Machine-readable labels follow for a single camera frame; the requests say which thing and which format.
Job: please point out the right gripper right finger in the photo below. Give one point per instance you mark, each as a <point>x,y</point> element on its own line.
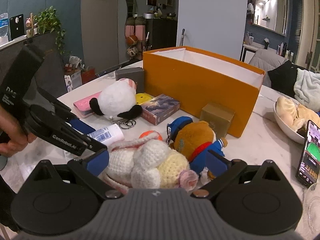
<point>225,172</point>

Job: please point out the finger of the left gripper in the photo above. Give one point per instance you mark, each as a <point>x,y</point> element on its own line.
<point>80,139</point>
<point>64,112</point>

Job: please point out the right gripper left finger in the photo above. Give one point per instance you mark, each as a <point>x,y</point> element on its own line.
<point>87,171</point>

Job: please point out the brown bear plush blue outfit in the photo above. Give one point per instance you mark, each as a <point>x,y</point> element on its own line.
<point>193,140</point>

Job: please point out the white panda plush toy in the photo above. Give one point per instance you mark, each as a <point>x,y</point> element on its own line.
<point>117,101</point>

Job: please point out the crocheted white yellow doll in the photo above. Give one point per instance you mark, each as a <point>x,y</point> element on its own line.
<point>147,163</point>

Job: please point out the dark grey gift box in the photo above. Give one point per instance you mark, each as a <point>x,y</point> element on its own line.
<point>136,74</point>

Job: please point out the illustrated card box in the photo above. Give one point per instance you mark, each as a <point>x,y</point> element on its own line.
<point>159,108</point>

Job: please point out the person's left hand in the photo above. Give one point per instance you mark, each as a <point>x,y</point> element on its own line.
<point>18,139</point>

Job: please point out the pink phone case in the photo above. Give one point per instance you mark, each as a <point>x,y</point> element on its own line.
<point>88,105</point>

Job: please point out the white barcode tube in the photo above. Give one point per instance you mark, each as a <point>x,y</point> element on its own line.
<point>108,135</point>

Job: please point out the gold cardboard small box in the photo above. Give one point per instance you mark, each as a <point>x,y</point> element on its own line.
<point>218,117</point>

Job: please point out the green potted plant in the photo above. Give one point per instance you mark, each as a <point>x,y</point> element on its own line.
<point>48,22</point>

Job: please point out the plastic water bottle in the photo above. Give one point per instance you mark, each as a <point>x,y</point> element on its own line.
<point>4,25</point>

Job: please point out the black smartphone lit screen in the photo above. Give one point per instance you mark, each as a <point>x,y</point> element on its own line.
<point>308,167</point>

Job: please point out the white bowl of buns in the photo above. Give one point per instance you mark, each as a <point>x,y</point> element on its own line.
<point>292,118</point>

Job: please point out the yellow plastic disc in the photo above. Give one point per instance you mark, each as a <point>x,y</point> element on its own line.
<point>142,98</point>

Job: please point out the basketball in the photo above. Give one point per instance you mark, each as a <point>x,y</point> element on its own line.
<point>131,40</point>

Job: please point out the black jacket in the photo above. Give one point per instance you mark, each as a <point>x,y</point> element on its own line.
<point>284,77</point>

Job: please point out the orange cardboard storage box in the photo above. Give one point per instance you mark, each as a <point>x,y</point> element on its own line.
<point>196,77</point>

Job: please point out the light blue fleece blanket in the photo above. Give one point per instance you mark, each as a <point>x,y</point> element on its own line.
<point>307,89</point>

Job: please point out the grey puffer jacket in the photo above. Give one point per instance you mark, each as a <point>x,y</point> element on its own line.
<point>266,60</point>

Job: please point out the wall mirror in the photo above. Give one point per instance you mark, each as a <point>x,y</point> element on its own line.
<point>272,15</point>

